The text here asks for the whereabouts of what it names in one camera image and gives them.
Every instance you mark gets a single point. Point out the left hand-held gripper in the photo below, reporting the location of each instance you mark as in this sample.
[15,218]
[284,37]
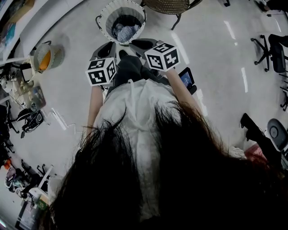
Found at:
[99,74]

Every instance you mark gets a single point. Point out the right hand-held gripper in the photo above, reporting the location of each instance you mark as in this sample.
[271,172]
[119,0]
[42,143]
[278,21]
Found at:
[162,58]

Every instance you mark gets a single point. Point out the white patterned clothes garment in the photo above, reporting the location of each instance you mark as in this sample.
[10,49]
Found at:
[128,33]

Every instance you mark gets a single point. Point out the white slatted laundry basket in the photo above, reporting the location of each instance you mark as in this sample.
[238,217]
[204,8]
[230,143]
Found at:
[108,13]

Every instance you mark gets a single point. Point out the person's left forearm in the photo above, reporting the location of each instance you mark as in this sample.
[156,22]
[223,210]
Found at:
[94,107]

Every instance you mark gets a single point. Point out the person's right forearm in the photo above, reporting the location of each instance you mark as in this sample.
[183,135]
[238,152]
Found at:
[182,92]

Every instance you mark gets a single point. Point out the small slatted basket orange lining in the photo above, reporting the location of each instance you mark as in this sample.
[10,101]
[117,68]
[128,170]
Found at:
[48,57]

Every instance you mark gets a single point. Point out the person's black shoe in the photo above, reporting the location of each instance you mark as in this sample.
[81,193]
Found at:
[258,137]
[123,54]

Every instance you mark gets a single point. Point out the person's dark trousers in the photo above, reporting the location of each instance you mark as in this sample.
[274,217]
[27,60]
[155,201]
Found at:
[130,72]

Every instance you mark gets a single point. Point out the brown wicker chair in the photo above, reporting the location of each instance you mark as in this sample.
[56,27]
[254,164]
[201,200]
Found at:
[168,4]

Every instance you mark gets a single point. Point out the black phone on hip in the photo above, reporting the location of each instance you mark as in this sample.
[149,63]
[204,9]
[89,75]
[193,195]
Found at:
[186,78]

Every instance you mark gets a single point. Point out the white square box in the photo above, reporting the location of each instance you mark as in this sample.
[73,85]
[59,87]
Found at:
[27,73]

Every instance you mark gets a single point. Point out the dark tablet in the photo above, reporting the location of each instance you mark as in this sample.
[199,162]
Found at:
[38,98]

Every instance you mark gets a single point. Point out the person's white shirt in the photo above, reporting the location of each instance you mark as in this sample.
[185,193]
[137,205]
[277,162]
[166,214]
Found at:
[139,134]

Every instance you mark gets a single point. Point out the black office chair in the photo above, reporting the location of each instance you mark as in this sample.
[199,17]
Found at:
[276,56]

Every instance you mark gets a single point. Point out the dark red blurry object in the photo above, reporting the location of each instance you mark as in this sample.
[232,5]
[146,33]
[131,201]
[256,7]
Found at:
[255,152]

